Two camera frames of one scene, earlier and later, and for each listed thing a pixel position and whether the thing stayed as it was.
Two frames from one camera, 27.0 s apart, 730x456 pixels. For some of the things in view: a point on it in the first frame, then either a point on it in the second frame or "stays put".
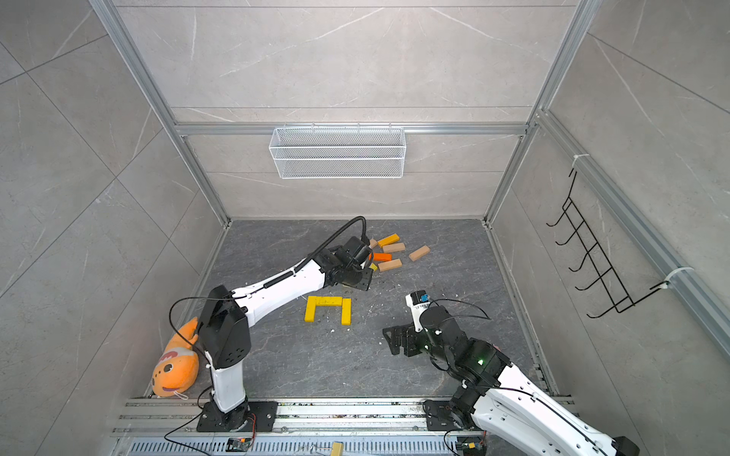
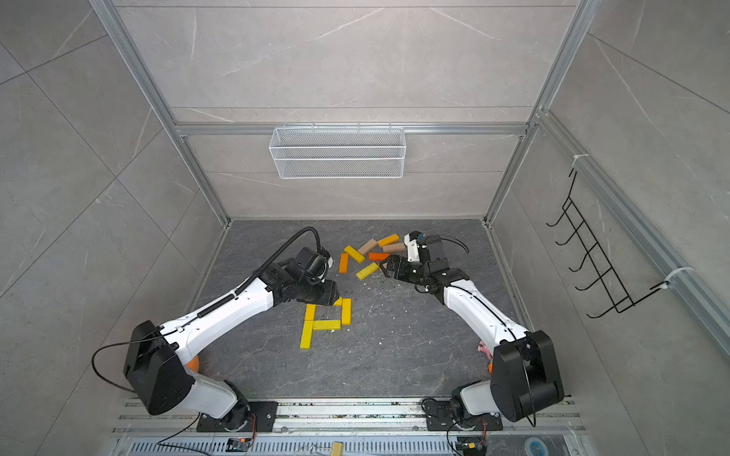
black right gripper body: [414, 340] -> [409, 272]
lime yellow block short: [347, 312] stays put
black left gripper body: [359, 278] -> [318, 292]
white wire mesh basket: [337, 153] stays put
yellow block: [309, 315] stays put
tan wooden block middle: [397, 247] stays put
